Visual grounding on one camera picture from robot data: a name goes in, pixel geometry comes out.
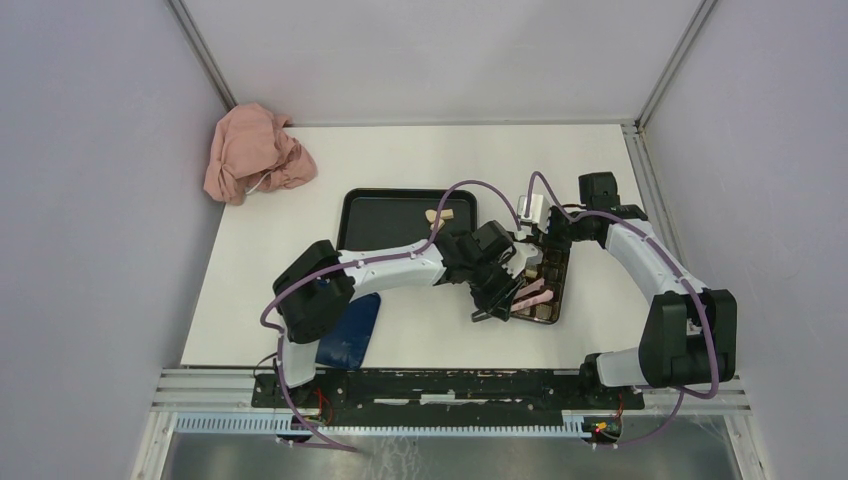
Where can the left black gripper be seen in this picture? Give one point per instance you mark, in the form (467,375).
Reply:
(498,304)

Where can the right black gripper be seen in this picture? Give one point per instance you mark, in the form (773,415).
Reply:
(550,239)

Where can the blue chocolate box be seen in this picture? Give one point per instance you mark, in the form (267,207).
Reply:
(553,270)

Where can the pink cat paw tongs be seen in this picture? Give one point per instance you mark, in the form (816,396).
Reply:
(529,296)

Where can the black chocolate tray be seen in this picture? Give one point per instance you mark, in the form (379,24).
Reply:
(375,219)

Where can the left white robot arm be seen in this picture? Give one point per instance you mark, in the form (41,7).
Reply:
(314,292)

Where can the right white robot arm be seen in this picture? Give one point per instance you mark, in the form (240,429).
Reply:
(689,338)

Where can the blue tin lid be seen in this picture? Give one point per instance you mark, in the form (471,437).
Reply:
(346,346)

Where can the pink cloth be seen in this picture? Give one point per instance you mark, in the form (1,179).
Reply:
(251,152)

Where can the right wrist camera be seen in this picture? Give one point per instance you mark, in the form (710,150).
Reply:
(533,211)

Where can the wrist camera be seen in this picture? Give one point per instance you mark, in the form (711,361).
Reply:
(533,211)
(525,254)

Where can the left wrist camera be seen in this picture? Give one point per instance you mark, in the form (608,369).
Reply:
(525,254)

